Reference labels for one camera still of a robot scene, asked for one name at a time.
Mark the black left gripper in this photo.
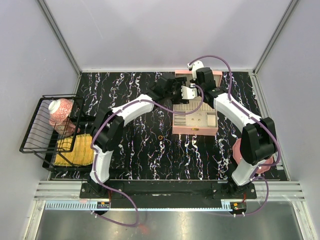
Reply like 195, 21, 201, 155
164, 78, 190, 105

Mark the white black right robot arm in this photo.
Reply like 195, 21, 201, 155
190, 66, 279, 199

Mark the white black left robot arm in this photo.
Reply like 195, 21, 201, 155
87, 73, 189, 198

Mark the pink jewelry box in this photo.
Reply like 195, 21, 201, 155
172, 70, 223, 136

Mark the pink polka dot plate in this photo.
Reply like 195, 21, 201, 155
232, 138, 274, 174

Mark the yellow woven mat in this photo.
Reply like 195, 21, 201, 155
54, 134, 94, 167

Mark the pink patterned ceramic bowl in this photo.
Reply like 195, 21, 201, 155
48, 98, 73, 125

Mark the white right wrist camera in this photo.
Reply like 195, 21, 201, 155
187, 60, 204, 79

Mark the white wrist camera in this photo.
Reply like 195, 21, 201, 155
181, 83, 198, 104
187, 60, 204, 79

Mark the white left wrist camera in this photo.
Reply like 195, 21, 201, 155
181, 83, 198, 104

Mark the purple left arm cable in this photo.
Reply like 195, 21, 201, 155
90, 83, 206, 228

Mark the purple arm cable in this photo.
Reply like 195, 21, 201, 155
189, 54, 281, 217
90, 83, 206, 228

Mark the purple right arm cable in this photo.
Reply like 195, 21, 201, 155
189, 54, 281, 217

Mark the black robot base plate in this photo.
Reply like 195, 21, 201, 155
79, 179, 257, 210

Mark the black wire dish rack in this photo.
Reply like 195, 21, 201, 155
19, 94, 87, 172

